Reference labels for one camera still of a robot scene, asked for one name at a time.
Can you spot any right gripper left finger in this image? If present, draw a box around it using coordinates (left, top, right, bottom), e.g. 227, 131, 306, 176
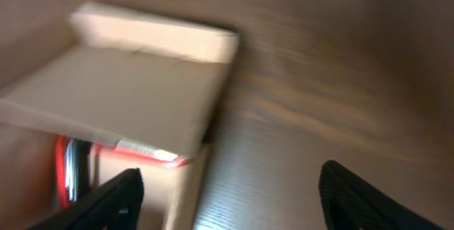
29, 168, 144, 230

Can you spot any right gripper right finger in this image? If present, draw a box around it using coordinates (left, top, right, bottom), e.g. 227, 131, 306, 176
319, 160, 442, 230

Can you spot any red utility knife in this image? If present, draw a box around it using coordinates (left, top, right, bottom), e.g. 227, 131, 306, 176
91, 139, 193, 168

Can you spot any red stapler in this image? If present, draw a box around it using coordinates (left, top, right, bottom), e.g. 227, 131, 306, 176
55, 135, 92, 209

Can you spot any open cardboard box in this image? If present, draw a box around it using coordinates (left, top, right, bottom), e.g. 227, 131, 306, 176
1, 1, 240, 229

